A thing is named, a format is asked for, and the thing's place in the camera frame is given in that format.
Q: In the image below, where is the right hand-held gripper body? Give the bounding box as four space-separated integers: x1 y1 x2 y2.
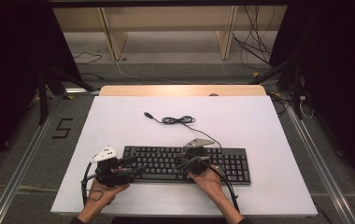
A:
182 137 216 175

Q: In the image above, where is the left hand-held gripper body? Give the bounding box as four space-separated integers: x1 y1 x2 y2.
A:
91 146 135 189

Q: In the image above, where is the black computer keyboard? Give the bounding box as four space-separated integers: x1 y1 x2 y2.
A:
121 145 252 187

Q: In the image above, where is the person's left hand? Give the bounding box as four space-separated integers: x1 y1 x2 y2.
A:
86 177 131 213

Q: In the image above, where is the person's right hand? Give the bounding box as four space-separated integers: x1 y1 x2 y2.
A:
186 165 227 203

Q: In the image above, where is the short silver metal bar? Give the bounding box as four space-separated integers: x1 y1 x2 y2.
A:
63 88 101 95

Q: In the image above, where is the black metal stand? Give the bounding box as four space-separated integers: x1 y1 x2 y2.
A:
248 55 306 120
35 65 96 126

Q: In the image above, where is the wooden shelf unit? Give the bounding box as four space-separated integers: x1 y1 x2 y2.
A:
52 6 288 62

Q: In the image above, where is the black curtain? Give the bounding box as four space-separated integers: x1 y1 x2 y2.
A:
0 0 84 183
268 0 355 202

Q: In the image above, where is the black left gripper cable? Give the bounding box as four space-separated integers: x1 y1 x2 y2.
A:
79 161 106 208

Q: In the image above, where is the black keyboard cable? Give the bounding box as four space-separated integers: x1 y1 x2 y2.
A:
143 111 223 149

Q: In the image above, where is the aluminium floor rail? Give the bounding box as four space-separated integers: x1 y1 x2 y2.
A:
0 101 60 224
285 101 355 224

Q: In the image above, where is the black floor cable loop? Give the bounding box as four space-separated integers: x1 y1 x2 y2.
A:
72 51 104 65

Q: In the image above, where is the thin white cable loop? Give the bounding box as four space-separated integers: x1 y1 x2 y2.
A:
298 95 316 120

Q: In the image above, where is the bundle of black cables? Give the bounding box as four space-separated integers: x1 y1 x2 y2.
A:
231 5 276 72

